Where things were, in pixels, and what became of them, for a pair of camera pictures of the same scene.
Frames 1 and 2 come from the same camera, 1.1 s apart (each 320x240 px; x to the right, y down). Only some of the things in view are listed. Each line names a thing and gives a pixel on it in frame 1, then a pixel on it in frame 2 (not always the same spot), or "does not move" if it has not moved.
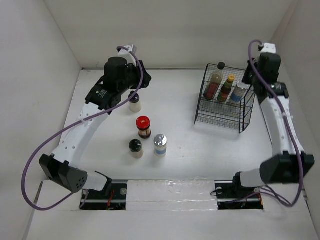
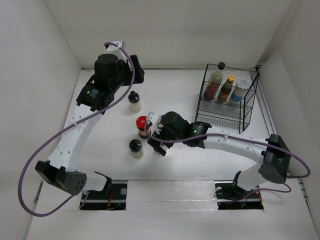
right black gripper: [245, 78] → [155, 144]
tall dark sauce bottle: [212, 87] does not move
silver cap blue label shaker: [239, 91] does not move
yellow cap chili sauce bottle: [226, 89] does not move
